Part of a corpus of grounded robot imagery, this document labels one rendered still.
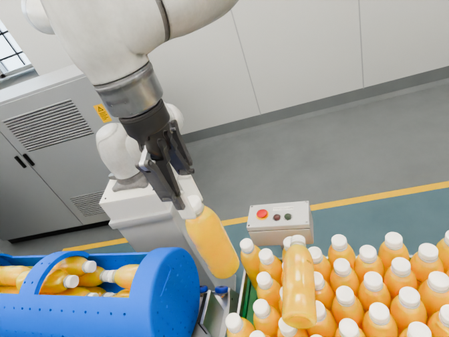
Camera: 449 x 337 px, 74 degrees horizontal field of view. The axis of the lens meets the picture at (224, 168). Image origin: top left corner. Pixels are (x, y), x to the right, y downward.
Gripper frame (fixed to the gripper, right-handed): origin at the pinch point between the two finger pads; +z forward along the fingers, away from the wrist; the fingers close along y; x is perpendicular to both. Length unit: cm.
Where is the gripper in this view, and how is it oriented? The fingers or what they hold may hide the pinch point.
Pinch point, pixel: (187, 197)
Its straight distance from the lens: 59.6
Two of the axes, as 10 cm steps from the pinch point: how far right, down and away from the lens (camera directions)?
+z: 3.0, 7.6, 5.7
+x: 9.3, -1.0, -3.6
